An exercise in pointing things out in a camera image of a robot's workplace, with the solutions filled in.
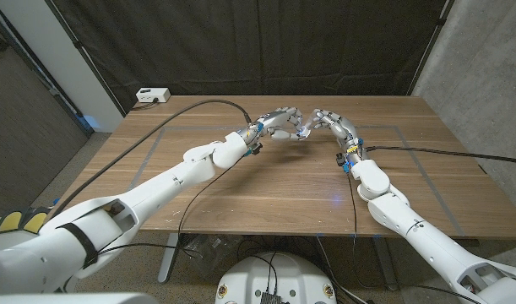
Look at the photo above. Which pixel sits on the black backdrop curtain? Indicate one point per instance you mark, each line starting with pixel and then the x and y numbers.
pixel 257 42

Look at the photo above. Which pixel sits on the white table leg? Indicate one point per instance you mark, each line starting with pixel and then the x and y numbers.
pixel 169 264

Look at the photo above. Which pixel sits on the black box on torso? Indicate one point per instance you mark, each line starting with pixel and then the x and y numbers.
pixel 270 299

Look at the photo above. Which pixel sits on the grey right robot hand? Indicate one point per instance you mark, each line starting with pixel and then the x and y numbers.
pixel 344 131

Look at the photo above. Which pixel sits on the grey table leg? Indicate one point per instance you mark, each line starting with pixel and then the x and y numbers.
pixel 386 266

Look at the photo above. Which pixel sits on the white power outlet box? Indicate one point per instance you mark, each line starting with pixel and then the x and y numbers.
pixel 153 94

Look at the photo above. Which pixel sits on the clear tape roll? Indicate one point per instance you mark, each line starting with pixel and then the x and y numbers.
pixel 305 131

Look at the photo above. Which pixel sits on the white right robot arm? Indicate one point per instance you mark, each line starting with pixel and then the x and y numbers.
pixel 409 219

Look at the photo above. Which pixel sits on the black backdrop frame pole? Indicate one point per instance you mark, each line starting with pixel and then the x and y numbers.
pixel 77 43
pixel 441 21

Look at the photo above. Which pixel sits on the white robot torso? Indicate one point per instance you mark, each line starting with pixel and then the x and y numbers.
pixel 304 274

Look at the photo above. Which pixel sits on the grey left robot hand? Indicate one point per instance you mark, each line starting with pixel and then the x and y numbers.
pixel 274 122

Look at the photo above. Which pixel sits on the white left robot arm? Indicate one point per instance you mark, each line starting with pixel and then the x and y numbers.
pixel 164 190

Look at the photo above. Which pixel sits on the yellow black foot pedal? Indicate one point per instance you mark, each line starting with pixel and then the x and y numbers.
pixel 36 220
pixel 10 221

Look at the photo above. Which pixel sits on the clear plastic bag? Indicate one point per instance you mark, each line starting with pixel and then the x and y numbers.
pixel 207 251

